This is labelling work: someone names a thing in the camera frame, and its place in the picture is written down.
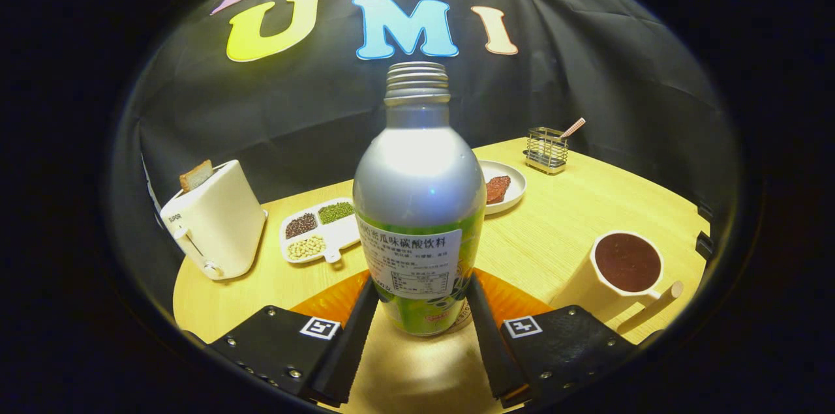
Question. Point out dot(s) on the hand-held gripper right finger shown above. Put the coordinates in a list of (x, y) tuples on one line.
[(492, 349)]

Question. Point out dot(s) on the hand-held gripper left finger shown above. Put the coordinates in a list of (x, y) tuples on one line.
[(349, 349)]

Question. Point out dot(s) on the dark red juice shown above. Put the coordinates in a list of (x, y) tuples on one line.
[(627, 263)]

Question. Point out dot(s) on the silver green label bottle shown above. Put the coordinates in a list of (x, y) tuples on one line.
[(417, 173)]

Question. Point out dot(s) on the pile of yellow soybeans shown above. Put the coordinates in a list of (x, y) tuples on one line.
[(306, 248)]

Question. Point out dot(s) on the white divided tray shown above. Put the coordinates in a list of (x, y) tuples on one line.
[(339, 238)]

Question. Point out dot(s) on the wooden table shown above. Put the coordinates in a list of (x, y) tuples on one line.
[(541, 238)]

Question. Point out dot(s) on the pile of brown beans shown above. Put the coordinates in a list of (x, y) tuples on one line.
[(301, 225)]

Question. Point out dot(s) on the pile of green beans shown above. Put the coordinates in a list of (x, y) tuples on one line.
[(336, 212)]

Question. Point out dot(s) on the brown meat slice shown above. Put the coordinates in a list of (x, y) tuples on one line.
[(498, 190)]

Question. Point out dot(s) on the round white plate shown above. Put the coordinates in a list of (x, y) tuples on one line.
[(516, 186)]

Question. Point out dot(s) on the white toaster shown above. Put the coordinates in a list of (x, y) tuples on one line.
[(222, 225)]

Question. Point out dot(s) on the toast bread slice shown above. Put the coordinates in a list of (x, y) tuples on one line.
[(196, 176)]

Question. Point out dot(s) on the pink striped straw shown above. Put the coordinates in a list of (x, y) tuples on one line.
[(573, 128)]

